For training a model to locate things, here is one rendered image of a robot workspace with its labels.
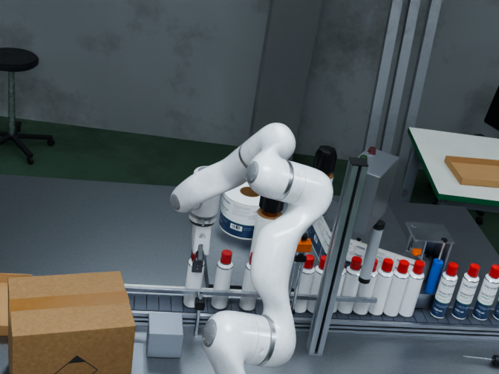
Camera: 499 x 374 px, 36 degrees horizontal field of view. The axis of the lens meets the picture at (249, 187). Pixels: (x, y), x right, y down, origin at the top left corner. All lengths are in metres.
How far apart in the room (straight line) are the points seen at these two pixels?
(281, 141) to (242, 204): 0.91
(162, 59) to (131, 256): 2.76
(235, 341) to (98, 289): 0.47
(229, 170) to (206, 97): 3.36
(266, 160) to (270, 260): 0.23
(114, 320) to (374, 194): 0.77
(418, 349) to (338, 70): 3.09
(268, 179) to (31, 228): 1.31
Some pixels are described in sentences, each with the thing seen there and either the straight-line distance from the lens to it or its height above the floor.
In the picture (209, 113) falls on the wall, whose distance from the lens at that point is 5.47.
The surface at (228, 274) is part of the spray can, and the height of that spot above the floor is 1.02.
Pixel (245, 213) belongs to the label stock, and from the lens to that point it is 2.78.
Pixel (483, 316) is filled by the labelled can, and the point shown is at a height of 0.90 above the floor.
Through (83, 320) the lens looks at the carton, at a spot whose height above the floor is 1.12.
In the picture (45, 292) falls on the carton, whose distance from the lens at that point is 2.10.
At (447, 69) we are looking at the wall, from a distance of 5.52.
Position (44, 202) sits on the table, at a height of 0.83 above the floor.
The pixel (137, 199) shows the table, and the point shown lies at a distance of 3.09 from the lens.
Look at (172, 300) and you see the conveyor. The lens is 2.49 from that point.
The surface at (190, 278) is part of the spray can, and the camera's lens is 2.40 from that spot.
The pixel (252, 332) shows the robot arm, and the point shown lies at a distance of 1.83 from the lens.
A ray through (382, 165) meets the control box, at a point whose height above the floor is 1.48.
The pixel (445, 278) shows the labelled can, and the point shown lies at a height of 1.04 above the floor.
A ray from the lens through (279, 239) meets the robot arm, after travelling 1.82.
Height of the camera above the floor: 2.39
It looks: 28 degrees down
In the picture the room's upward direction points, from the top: 9 degrees clockwise
